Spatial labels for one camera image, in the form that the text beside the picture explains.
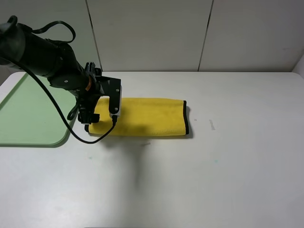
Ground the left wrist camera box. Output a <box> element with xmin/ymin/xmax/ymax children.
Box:
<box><xmin>96</xmin><ymin>76</ymin><xmax>122</xmax><ymax>117</ymax></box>

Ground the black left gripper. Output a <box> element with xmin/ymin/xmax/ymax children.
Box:
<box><xmin>77</xmin><ymin>62</ymin><xmax>105</xmax><ymax>124</ymax></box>

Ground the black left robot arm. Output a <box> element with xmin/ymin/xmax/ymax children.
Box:
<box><xmin>0</xmin><ymin>16</ymin><xmax>103</xmax><ymax>124</ymax></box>

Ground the black left camera cable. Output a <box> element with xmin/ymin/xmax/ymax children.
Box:
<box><xmin>0</xmin><ymin>20</ymin><xmax>118</xmax><ymax>144</ymax></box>

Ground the yellow towel with black trim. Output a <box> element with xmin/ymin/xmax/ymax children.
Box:
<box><xmin>85</xmin><ymin>97</ymin><xmax>190</xmax><ymax>138</ymax></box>

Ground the light green tray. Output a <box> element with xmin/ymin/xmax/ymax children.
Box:
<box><xmin>0</xmin><ymin>72</ymin><xmax>70</xmax><ymax>147</ymax></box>

